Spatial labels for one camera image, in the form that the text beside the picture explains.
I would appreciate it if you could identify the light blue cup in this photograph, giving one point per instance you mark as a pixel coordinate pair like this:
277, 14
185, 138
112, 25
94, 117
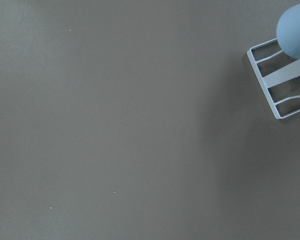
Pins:
288, 32

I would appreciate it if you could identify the white wire cup rack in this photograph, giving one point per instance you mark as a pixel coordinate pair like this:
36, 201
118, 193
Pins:
280, 76

